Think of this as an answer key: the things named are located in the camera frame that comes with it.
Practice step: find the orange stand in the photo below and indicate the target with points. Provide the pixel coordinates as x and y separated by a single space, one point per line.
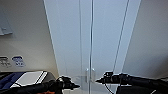
45 92

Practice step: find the white flat board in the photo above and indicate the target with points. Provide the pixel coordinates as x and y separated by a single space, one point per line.
30 78

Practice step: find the white wardrobe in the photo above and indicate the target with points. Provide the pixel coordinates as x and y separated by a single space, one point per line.
91 26

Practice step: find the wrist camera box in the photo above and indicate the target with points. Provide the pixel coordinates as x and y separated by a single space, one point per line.
109 73
64 78

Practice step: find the blue white wall sticker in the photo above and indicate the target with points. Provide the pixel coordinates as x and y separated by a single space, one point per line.
18 61

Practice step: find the white wall-mounted box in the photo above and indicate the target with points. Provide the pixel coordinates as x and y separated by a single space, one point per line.
5 25

